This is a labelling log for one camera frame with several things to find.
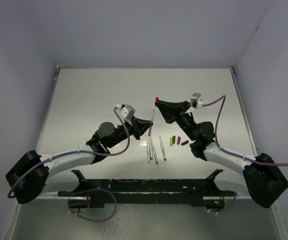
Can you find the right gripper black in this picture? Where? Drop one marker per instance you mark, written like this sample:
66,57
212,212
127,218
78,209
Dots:
170,110

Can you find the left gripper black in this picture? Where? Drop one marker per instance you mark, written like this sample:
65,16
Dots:
139,126

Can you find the red pen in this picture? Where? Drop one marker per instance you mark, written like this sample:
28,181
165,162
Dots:
152,119

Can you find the yellow pen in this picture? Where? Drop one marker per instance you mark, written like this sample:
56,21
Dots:
148,151

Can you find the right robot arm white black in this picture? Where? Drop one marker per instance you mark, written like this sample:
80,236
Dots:
256,176

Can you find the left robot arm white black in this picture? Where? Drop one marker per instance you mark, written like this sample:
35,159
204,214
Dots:
33,174

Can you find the green tipped pen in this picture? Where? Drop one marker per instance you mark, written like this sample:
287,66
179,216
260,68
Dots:
151,149

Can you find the purple pen cap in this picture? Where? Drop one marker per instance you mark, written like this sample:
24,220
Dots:
178,140

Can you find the blue tipped pen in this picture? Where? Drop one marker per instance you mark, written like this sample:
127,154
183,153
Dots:
162,149

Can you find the purple tipped pen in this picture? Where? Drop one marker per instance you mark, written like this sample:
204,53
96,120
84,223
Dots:
154,153

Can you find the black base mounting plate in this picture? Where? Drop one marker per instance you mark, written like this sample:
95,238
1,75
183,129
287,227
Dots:
95,193

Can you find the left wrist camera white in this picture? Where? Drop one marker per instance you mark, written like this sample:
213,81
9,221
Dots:
125,111

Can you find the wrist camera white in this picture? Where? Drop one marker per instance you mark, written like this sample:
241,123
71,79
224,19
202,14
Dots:
196,100
125,111

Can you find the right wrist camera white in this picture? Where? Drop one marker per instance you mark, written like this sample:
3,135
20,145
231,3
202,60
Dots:
196,100

